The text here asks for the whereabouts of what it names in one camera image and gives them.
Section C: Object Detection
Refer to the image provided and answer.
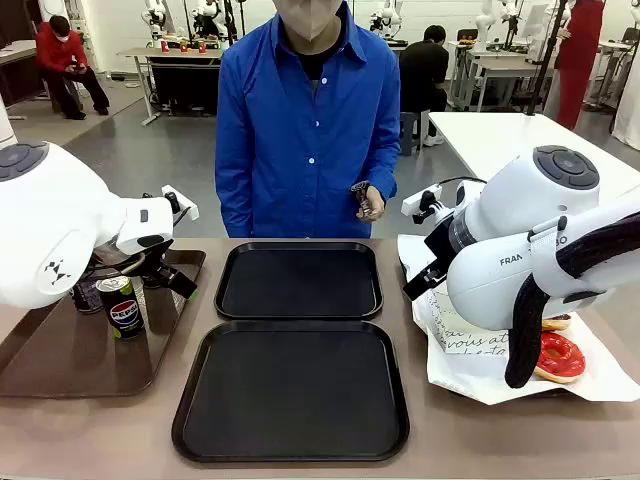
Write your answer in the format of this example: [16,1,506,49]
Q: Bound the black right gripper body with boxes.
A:
[423,217,459,274]

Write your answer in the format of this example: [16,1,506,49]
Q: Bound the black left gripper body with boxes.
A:
[139,238,176,290]

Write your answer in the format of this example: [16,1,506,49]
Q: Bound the black Pepsi can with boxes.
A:
[95,275,147,341]
[69,277,107,316]

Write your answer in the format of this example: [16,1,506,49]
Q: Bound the metal tongs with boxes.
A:
[349,181,377,219]

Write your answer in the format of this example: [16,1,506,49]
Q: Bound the person's right forearm blue sleeve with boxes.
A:
[214,164,254,239]

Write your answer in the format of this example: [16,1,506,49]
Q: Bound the person's left forearm blue sleeve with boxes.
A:
[368,144,402,202]

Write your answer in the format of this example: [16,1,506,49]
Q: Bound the person's left hand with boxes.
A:
[356,192,387,222]

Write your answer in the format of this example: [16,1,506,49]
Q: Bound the white printed paper box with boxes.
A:
[438,312,512,357]

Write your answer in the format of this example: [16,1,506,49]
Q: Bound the white printed paper sheet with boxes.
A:
[397,233,640,406]

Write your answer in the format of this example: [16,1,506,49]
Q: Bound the brown plastic tray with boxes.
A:
[0,248,207,400]

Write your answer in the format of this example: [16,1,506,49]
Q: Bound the grey blue stool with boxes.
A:
[399,110,431,157]

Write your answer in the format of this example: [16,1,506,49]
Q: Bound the small black serving tray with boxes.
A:
[213,241,384,322]

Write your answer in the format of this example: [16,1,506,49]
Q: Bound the large white table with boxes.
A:
[428,110,640,204]

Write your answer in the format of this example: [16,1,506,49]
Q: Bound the large black serving tray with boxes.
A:
[171,319,411,464]

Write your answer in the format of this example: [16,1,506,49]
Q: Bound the red glazed donut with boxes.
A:
[533,332,587,385]

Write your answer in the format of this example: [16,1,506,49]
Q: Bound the seated person in black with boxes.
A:
[398,24,450,147]

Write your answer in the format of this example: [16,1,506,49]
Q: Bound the person in blue shirt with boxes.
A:
[214,0,402,239]

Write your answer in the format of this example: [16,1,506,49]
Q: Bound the background white work table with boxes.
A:
[448,38,557,113]

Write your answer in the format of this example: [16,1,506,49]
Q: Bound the background table black panel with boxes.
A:
[116,46,224,127]

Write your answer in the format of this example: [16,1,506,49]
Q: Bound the black tripod pole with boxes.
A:
[524,0,571,117]

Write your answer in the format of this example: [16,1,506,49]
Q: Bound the seated person in red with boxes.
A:
[34,14,111,121]

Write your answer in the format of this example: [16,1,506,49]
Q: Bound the white draped cover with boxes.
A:
[611,44,640,151]

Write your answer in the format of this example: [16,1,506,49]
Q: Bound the standing person red apron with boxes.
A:
[542,0,607,132]

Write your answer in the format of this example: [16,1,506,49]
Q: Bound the beige side table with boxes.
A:
[0,39,41,107]

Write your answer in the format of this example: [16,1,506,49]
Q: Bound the beige face mask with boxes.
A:
[277,0,345,42]

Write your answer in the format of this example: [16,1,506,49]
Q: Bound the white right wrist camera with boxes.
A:
[401,184,445,225]

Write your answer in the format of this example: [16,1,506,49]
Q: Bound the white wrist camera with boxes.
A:
[401,184,445,225]
[160,184,200,222]

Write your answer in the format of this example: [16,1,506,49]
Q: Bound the thin black camera cable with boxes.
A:
[438,175,489,190]

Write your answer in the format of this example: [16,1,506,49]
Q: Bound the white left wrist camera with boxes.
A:
[160,184,200,222]

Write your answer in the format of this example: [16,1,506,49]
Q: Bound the black braided cable sleeve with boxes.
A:
[503,209,640,390]

